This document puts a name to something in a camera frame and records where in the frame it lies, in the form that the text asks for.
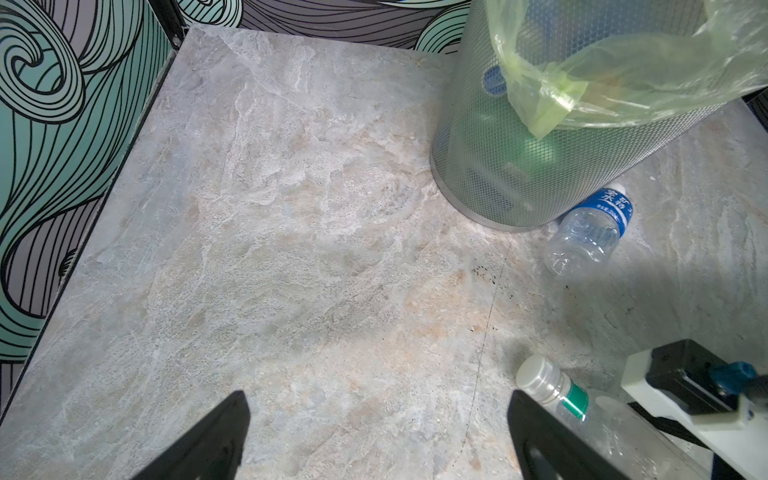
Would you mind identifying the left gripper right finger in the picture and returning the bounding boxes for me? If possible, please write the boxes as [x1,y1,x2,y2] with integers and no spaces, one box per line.
[507,390,627,480]

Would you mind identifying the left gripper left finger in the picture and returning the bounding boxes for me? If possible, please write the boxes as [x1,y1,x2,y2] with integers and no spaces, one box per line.
[134,390,251,480]

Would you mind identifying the clear bottle white cap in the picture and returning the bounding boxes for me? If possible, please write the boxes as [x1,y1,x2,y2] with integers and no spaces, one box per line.
[516,354,709,479]

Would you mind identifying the blue label bottle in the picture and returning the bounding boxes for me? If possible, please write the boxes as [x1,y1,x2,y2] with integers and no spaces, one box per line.
[544,182,634,280]

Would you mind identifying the grey bin with green liner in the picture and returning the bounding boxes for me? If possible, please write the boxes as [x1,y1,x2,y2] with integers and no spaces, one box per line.
[430,1,767,231]

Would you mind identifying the black frame post left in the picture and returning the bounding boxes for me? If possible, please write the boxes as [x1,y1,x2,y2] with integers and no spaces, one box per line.
[149,0,188,50]

